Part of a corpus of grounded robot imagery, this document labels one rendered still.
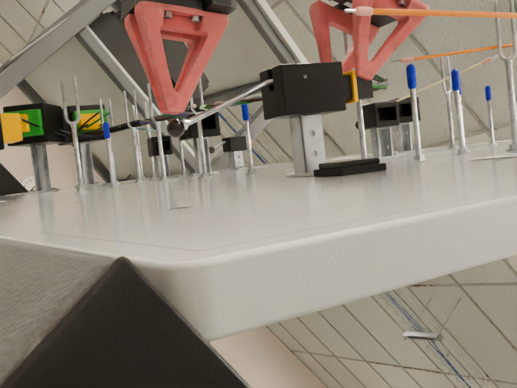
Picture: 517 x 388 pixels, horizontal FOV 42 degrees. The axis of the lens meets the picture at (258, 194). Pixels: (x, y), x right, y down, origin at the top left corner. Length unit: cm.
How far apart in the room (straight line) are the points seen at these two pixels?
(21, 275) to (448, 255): 11
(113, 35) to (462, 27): 221
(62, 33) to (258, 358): 777
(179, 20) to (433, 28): 309
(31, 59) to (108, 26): 23
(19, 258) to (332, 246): 8
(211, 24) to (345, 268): 36
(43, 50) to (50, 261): 128
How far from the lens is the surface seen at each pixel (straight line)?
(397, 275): 18
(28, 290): 16
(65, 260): 16
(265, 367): 903
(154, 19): 50
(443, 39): 357
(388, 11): 44
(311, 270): 16
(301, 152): 55
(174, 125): 51
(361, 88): 57
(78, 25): 148
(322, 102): 54
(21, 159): 815
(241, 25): 180
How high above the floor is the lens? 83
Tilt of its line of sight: 24 degrees up
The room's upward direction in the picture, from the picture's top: 40 degrees clockwise
